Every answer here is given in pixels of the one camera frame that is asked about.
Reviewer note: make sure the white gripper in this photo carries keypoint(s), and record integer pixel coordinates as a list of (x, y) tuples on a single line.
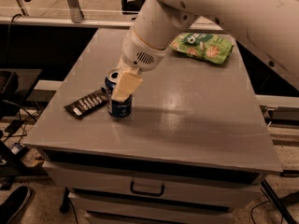
[(139, 50)]

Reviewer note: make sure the blue pepsi can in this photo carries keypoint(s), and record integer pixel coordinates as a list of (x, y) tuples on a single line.
[(119, 105)]

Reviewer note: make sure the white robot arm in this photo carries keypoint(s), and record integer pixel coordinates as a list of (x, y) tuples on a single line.
[(268, 28)]

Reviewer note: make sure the black rxbar chocolate bar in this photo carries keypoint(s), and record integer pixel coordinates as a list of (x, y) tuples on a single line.
[(87, 104)]

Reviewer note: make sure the green chip bag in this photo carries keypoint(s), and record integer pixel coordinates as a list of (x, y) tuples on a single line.
[(204, 47)]

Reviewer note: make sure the grey drawer cabinet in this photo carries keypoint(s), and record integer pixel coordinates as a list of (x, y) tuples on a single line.
[(195, 127)]

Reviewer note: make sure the black shoe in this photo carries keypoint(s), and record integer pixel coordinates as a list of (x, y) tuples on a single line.
[(14, 204)]

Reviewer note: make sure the metal railing frame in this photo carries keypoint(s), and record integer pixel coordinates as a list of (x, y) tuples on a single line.
[(93, 13)]

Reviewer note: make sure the black drawer handle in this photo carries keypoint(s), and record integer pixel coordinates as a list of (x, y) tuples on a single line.
[(146, 190)]

